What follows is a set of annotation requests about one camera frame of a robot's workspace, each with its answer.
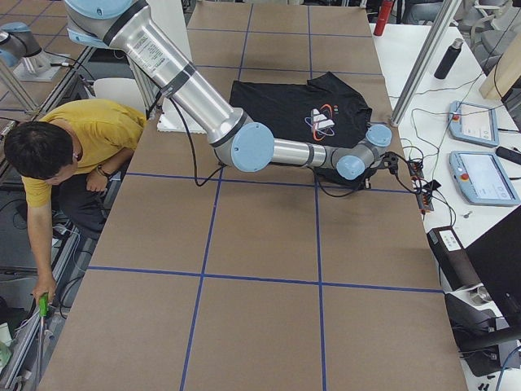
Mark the black graphic t-shirt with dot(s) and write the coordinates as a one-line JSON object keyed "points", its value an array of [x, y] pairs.
{"points": [[325, 111]]}

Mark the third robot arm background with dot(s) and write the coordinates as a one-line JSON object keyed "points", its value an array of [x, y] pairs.
{"points": [[21, 52]]}

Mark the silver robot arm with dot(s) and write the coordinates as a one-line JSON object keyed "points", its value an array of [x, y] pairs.
{"points": [[237, 140]]}

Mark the brown paper table cover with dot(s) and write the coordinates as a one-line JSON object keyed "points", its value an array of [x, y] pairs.
{"points": [[254, 282]]}

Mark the black power strip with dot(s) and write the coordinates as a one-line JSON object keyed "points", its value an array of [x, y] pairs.
{"points": [[422, 188]]}

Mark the person in yellow shirt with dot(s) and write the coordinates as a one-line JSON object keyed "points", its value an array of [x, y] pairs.
{"points": [[76, 148]]}

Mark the dark brown box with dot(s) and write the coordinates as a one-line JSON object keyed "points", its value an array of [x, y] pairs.
{"points": [[455, 268]]}

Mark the lower teach pendant tablet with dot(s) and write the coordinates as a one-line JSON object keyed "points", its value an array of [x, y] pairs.
{"points": [[481, 179]]}

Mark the teach pendant tablet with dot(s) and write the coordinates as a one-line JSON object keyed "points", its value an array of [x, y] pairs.
{"points": [[473, 123], [481, 179]]}

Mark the upper teach pendant tablet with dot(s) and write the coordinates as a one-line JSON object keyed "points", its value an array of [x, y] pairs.
{"points": [[473, 123]]}

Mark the red bottle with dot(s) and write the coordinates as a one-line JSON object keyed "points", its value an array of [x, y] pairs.
{"points": [[385, 11]]}

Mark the black water bottle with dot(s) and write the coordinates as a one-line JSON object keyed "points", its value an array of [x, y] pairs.
{"points": [[449, 59]]}

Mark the black monitor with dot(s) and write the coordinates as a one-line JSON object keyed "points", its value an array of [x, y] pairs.
{"points": [[495, 257]]}

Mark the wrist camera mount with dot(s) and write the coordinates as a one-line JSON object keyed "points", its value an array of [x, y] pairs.
{"points": [[390, 161]]}

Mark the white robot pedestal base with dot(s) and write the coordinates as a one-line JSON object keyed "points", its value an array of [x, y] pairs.
{"points": [[169, 16]]}

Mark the aluminium frame post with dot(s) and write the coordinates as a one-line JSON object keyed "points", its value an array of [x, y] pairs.
{"points": [[429, 47]]}

